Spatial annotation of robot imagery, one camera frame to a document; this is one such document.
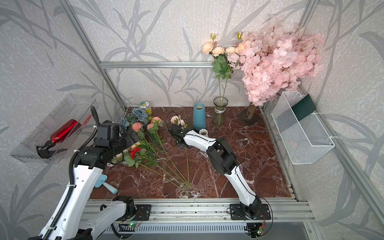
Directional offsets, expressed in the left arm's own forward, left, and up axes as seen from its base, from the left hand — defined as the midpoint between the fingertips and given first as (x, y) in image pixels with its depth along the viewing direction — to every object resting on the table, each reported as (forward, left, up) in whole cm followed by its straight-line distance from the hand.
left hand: (132, 137), depth 72 cm
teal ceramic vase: (+24, -33, -11) cm, 42 cm away
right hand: (+13, -23, -24) cm, 36 cm away
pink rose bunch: (+17, +2, -25) cm, 30 cm away
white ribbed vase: (+10, -35, -10) cm, 38 cm away
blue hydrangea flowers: (+26, +8, -12) cm, 30 cm away
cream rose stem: (+29, -17, -22) cm, 40 cm away
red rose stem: (-2, +5, -21) cm, 22 cm away
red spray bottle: (-4, +26, +8) cm, 28 cm away
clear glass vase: (+32, -47, -7) cm, 57 cm away
